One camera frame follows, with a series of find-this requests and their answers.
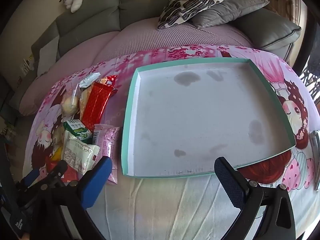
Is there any silver green-edged wrapper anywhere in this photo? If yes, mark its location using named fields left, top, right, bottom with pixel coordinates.
left=79, top=72, right=101, bottom=88

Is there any green white biscuit packet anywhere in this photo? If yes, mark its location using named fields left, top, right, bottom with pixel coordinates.
left=62, top=119, right=93, bottom=144

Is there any orange beige cake packet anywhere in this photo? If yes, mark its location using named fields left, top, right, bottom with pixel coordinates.
left=79, top=87, right=92, bottom=120

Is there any teal shallow cardboard box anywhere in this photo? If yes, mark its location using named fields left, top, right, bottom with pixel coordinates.
left=121, top=57, right=297, bottom=178

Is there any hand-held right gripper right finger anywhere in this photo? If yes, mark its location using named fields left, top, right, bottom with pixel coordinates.
left=214, top=157, right=297, bottom=240

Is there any white snack packet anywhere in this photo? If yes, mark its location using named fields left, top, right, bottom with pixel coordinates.
left=61, top=130, right=100, bottom=175

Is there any grey pillow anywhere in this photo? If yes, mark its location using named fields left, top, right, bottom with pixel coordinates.
left=191, top=0, right=270, bottom=28

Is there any white cushion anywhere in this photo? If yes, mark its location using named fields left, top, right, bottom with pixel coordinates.
left=37, top=35, right=60, bottom=77

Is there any black patterned pillow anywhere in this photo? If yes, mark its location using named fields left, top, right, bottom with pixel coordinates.
left=157, top=0, right=233, bottom=30

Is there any pink snack packet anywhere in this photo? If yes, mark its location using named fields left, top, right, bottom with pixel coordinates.
left=93, top=124, right=122, bottom=185

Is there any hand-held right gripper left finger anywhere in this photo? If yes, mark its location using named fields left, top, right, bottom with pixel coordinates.
left=32, top=156, right=113, bottom=240

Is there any pink printed blanket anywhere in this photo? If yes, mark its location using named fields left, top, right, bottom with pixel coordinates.
left=22, top=44, right=320, bottom=240

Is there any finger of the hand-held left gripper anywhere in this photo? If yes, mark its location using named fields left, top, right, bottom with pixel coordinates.
left=46, top=159, right=68, bottom=183
left=15, top=169, right=40, bottom=188

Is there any red patterned flat packet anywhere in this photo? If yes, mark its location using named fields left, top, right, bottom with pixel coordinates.
left=80, top=81, right=118, bottom=132

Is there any clear bread bun packet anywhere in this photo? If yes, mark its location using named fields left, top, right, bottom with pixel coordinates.
left=60, top=84, right=82, bottom=118

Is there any grey sofa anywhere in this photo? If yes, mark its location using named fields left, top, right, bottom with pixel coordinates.
left=7, top=0, right=302, bottom=105

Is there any red printed snack bag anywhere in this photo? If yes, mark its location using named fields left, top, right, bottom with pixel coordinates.
left=97, top=74, right=118, bottom=90

